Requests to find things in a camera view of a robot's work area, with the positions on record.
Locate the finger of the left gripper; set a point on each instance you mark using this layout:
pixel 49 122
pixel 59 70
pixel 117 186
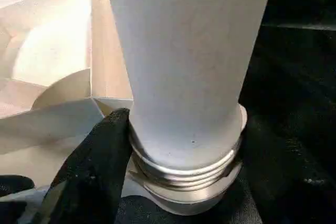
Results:
pixel 13 185

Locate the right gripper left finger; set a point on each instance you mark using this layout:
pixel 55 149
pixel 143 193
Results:
pixel 89 171

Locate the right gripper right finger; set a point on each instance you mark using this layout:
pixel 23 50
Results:
pixel 288 187

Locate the white plastic table top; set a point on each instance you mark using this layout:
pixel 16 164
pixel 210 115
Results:
pixel 52 37

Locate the white plastic table leg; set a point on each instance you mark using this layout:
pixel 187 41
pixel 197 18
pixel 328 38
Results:
pixel 183 51

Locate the black mat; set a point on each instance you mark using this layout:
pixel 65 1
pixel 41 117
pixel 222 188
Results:
pixel 294 77

